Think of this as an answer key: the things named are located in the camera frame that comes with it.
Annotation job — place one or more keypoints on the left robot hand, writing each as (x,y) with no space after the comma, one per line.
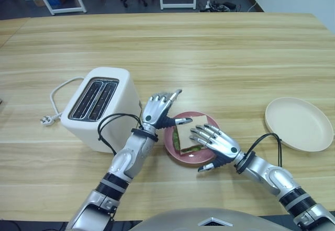
(154,110)

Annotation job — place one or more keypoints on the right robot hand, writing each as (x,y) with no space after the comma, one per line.
(222,144)

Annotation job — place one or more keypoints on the bread slice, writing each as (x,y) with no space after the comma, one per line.
(187,134)

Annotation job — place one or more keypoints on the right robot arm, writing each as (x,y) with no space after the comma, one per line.
(277,178)

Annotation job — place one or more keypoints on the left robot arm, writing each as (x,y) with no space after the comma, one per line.
(123,163)

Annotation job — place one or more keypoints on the pink plate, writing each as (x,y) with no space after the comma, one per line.
(193,159)

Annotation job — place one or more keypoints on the green lettuce leaf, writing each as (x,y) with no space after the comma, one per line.
(176,139)

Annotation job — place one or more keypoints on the cream toaster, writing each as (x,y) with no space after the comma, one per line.
(112,129)

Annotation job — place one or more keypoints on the cream plate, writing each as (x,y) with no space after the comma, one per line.
(298,123)

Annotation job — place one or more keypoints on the robot body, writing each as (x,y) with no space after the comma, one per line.
(183,220)

